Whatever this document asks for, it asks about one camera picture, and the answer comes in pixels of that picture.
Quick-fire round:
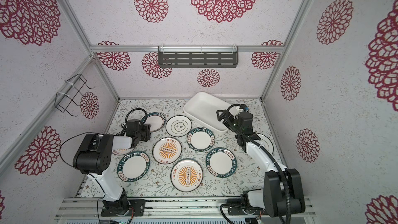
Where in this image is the grey slotted wall shelf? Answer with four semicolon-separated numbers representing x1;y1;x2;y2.
158;46;239;68

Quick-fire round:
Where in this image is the orange sunburst plate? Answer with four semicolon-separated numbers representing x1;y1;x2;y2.
152;137;182;164
112;148;133;156
171;159;204;192

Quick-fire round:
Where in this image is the aluminium front rail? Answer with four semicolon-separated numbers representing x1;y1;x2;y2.
55;196;317;220

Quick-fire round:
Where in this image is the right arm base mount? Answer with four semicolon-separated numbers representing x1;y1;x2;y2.
227;198;263;216

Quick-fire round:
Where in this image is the black wire wall rack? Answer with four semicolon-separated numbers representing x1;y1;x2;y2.
54;73;94;117

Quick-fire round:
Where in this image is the green clover centre plate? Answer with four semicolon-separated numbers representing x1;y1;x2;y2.
166;115;192;137

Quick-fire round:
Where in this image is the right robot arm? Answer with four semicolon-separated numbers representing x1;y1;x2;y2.
216;104;306;224

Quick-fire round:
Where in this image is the green red rim plate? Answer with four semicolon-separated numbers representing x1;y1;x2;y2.
145;112;166;133

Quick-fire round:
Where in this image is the white plastic bin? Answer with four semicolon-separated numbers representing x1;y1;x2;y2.
183;92;231;135

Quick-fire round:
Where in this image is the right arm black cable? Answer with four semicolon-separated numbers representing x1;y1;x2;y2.
220;103;292;224

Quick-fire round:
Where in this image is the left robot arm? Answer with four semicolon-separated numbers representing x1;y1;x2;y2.
73;120;151;203

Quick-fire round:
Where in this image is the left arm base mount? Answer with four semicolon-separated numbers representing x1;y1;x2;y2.
100;200;146;217

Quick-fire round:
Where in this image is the clover plate far right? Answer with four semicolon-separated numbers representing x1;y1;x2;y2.
257;133;275;155

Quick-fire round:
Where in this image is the orange sunburst plate front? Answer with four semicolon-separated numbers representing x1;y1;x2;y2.
171;159;204;192

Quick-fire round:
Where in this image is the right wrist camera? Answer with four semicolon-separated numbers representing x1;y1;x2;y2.
236;104;249;114

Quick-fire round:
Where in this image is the green rim lettered plate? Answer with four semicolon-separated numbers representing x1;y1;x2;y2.
205;147;237;178
187;127;215;152
117;151;150;183

